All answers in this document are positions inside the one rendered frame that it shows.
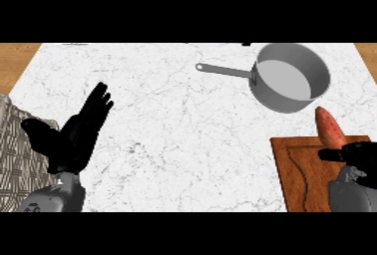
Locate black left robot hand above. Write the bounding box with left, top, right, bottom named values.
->
left=19, top=81, right=115, bottom=175

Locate woven wicker basket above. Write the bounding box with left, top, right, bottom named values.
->
left=0, top=94, right=62, bottom=213

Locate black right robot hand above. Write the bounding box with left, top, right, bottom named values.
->
left=316, top=140, right=377, bottom=184

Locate grey metal pot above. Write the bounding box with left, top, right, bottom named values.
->
left=193, top=43, right=331, bottom=115

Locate brown wooden cutting board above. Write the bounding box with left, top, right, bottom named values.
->
left=269, top=134, right=372, bottom=213

